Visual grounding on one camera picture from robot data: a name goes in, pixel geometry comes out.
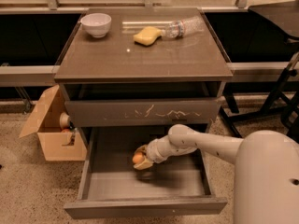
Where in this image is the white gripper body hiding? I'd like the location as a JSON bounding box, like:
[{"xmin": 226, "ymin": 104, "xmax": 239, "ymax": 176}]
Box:
[{"xmin": 146, "ymin": 138, "xmax": 170, "ymax": 163}]

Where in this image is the orange fruit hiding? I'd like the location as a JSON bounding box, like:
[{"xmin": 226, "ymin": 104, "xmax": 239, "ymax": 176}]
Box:
[{"xmin": 132, "ymin": 152, "xmax": 144, "ymax": 164}]

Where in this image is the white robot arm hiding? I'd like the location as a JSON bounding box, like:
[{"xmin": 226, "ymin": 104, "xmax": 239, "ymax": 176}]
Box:
[{"xmin": 133, "ymin": 124, "xmax": 299, "ymax": 224}]

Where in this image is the scratched grey top drawer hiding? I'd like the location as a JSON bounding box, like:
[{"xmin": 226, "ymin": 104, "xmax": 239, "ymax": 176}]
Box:
[{"xmin": 64, "ymin": 99, "xmax": 220, "ymax": 127}]

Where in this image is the open grey middle drawer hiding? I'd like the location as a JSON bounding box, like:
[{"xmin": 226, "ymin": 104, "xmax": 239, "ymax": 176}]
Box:
[{"xmin": 64, "ymin": 126, "xmax": 227, "ymax": 219}]

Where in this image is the grey drawer cabinet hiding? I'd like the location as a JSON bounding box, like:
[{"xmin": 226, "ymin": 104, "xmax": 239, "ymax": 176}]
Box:
[{"xmin": 55, "ymin": 8, "xmax": 232, "ymax": 143}]

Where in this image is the tape roll in box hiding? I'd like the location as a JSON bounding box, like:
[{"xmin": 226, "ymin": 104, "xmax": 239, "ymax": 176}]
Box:
[{"xmin": 59, "ymin": 112, "xmax": 70, "ymax": 130}]

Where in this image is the cardboard box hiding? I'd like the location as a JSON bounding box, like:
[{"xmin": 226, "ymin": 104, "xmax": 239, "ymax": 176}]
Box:
[{"xmin": 20, "ymin": 85, "xmax": 87, "ymax": 161}]

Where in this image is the yellow sponge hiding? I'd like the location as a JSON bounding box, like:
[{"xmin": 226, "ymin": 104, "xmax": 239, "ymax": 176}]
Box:
[{"xmin": 134, "ymin": 26, "xmax": 162, "ymax": 46}]

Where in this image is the clear plastic water bottle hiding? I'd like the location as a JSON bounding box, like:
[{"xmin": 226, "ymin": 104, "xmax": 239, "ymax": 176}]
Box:
[{"xmin": 162, "ymin": 16, "xmax": 204, "ymax": 38}]

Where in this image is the white ceramic bowl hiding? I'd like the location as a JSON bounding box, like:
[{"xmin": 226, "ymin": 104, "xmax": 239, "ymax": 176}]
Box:
[{"xmin": 80, "ymin": 13, "xmax": 112, "ymax": 38}]

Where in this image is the metal window railing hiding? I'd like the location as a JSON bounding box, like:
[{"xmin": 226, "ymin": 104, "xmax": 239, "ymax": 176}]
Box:
[{"xmin": 0, "ymin": 0, "xmax": 294, "ymax": 87}]

